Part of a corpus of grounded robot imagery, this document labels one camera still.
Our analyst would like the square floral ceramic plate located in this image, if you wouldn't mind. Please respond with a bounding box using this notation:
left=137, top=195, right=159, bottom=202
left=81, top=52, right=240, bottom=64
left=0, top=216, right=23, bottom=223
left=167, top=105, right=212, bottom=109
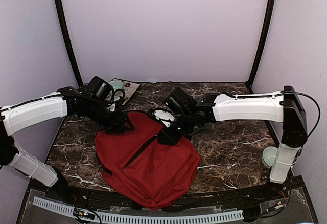
left=111, top=78, right=140, bottom=105

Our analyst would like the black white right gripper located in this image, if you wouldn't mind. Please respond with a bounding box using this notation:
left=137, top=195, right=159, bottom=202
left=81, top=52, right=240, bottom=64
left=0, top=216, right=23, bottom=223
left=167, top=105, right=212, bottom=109
left=157, top=110, right=195, bottom=145

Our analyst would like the black frame post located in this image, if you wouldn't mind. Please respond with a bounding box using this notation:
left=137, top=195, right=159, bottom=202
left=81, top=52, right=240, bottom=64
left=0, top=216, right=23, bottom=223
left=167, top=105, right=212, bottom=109
left=245, top=0, right=275, bottom=89
left=54, top=0, right=83, bottom=87

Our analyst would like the black left frame post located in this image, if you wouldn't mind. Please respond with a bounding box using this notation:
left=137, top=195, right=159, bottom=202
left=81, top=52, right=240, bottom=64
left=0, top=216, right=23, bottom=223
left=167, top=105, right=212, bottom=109
left=54, top=0, right=83, bottom=87

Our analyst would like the black front frame rail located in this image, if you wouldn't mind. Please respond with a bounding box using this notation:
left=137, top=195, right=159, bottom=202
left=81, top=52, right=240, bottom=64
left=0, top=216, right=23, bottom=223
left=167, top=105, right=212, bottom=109
left=17, top=176, right=318, bottom=223

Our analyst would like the black right frame post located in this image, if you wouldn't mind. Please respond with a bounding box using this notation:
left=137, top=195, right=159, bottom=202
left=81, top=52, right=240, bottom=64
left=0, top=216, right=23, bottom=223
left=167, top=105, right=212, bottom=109
left=245, top=0, right=275, bottom=89

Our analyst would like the light green ceramic bowl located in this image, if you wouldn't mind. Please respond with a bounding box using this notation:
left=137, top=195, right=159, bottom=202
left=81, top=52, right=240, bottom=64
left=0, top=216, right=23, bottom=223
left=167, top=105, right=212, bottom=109
left=108, top=80, right=124, bottom=91

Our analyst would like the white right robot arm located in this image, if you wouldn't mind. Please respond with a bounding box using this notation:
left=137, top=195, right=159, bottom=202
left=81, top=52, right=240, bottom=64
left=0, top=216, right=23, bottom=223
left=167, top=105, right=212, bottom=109
left=149, top=86, right=309, bottom=200

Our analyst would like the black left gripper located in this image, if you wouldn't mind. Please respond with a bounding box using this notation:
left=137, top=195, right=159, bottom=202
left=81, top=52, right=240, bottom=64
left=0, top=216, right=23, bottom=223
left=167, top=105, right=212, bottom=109
left=85, top=99, right=134, bottom=133

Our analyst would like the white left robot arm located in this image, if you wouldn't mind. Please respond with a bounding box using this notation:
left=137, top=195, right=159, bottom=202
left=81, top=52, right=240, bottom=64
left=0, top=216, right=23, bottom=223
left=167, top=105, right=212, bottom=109
left=1, top=76, right=132, bottom=201

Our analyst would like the grey slotted cable duct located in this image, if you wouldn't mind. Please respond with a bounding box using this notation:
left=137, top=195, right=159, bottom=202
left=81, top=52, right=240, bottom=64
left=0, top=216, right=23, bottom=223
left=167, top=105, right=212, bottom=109
left=32, top=197, right=244, bottom=223

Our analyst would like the round glass jar lid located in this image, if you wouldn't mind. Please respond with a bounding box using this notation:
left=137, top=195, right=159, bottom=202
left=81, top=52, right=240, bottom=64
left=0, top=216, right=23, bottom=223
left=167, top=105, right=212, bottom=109
left=261, top=146, right=278, bottom=169

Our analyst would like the red student backpack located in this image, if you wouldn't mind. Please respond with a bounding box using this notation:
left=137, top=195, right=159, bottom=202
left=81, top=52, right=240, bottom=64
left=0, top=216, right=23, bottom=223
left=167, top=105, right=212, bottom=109
left=95, top=111, right=201, bottom=210

